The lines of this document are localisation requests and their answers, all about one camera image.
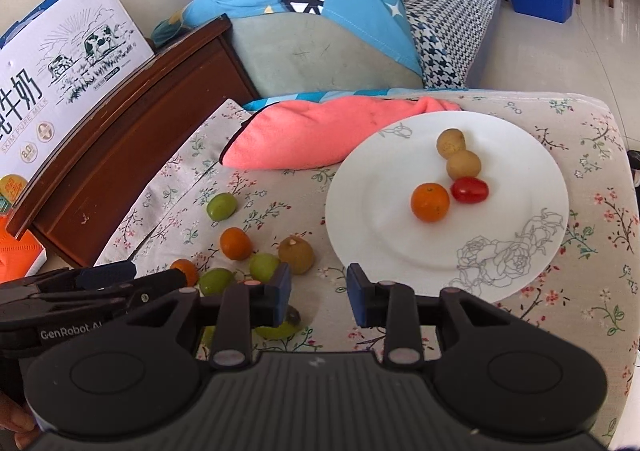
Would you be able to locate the orange box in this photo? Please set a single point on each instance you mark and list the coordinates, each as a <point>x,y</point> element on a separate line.
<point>19,258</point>

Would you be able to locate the pink towel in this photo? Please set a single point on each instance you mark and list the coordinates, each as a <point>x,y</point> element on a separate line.
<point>299,134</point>

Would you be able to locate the orange tangerine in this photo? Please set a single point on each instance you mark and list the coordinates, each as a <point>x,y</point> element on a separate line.
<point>430,202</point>
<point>188,269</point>
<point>235,244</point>

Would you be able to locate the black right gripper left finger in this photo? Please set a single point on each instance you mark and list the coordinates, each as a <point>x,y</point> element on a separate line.
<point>241,308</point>

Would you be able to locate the wooden headboard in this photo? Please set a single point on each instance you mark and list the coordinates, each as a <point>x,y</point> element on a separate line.
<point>77,200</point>

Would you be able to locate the blue plastic bin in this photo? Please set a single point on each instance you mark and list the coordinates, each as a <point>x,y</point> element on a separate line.
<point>558,11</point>

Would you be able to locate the houndstooth sofa cover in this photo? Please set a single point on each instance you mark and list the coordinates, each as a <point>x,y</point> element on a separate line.
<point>452,38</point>

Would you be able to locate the white floral plate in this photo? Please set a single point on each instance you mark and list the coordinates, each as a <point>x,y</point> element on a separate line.
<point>490,249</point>

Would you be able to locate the green jujube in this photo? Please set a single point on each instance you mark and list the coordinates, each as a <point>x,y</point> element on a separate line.
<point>290,325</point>
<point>215,281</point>
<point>263,266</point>
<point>221,206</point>

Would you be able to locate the left hand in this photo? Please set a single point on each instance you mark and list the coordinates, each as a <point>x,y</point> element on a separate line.
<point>18,420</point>

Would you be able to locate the brown longan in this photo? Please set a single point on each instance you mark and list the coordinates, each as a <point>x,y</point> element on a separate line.
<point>463,164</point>
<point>451,141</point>

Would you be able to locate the green sofa armrest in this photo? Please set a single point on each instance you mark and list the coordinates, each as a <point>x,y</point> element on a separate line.
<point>295,53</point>

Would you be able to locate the red cherry tomato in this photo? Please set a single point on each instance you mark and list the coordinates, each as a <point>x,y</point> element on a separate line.
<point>469,190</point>

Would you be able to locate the brown kiwi fruit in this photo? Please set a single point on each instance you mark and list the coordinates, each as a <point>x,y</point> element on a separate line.
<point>297,253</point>

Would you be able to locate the white milk carton box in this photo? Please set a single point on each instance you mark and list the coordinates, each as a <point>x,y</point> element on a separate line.
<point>53,74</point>

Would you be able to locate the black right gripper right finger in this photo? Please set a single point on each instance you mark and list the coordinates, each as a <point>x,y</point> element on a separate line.
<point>389,305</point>

